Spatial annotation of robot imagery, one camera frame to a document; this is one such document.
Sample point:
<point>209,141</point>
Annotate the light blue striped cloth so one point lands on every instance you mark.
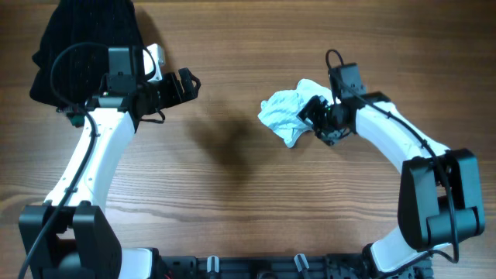
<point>280,112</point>

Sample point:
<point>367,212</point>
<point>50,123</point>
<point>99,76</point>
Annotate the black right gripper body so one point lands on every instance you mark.
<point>322,117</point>

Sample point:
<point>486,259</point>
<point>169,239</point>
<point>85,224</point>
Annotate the striped folded garment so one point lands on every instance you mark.
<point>72,110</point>

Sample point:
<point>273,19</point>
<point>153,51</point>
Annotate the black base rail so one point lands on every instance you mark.
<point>330,266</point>

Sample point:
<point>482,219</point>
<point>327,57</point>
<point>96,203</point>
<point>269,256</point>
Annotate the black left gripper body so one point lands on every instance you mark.
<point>163,93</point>

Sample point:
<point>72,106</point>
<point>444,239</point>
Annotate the dark green folded garment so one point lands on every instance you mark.
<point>77,120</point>

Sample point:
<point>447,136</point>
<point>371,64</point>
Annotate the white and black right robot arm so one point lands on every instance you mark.
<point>440,202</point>

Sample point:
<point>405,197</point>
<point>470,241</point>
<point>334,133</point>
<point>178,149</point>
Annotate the black knitted garment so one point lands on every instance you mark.
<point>72,56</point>

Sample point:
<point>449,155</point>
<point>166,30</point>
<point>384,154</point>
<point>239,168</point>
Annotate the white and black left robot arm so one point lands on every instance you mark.
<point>68,236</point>

